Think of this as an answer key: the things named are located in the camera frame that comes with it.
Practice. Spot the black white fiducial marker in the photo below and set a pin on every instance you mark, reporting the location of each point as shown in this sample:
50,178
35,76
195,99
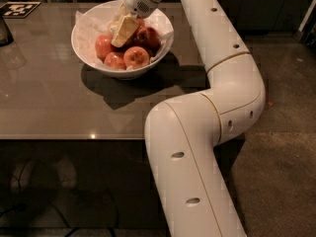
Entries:
17,10

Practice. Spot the dark object at left edge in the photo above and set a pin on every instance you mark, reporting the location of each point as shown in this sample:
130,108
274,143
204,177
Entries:
5,34

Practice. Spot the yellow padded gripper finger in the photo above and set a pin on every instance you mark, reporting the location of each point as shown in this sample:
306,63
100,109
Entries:
121,13
125,30

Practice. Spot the white ceramic bowl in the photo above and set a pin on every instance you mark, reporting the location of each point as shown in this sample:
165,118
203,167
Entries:
96,21

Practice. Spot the red apple back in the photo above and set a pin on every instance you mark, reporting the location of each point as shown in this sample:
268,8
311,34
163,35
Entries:
141,22

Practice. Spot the red apple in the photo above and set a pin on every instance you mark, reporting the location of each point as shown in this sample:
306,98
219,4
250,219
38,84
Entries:
147,36
141,22
115,60
103,46

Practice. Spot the white paper bowl liner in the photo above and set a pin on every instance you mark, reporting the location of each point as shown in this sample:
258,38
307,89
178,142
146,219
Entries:
121,48

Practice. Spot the red-yellow apple front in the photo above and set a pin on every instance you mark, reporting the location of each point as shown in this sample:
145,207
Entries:
136,57

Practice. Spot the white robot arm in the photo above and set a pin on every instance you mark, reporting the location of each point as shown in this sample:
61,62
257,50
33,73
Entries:
181,133

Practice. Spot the red apple front left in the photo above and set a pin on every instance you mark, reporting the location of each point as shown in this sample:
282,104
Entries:
115,60

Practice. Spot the glossy dark table cabinet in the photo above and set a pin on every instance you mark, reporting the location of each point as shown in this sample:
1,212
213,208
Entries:
72,153

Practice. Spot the red apple right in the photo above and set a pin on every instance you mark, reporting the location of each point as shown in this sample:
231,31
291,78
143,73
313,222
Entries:
147,36

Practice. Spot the dark background cabinets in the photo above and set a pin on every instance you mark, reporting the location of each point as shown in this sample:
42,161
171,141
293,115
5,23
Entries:
260,15

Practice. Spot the yellow-red apple with sticker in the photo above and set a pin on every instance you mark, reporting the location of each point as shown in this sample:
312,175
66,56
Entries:
113,28

